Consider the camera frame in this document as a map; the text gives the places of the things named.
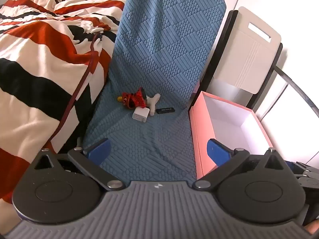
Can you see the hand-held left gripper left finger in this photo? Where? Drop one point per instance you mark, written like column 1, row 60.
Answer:
column 98, row 153

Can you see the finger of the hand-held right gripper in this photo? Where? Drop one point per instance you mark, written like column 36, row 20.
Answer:
column 302, row 169

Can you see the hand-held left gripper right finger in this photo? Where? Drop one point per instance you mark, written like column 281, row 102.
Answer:
column 219, row 154

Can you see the pink cardboard box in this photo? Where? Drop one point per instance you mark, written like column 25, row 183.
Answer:
column 231, row 119

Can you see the white charger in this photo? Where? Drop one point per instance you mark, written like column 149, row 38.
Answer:
column 140, row 115

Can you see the red and black toy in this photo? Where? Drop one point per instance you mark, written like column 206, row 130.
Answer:
column 135, row 98

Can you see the black stick drive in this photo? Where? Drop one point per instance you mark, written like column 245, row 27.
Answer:
column 165, row 110

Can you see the white plastic fitting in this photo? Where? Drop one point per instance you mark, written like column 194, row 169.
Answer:
column 152, row 102

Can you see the red black white striped blanket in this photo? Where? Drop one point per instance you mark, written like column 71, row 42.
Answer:
column 37, row 67

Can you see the blue textured mat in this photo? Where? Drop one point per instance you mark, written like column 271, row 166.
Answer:
column 162, row 54

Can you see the curved metal rail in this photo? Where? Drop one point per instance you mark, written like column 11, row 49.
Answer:
column 299, row 87

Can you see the black frame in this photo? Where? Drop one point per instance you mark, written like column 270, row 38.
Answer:
column 221, row 54

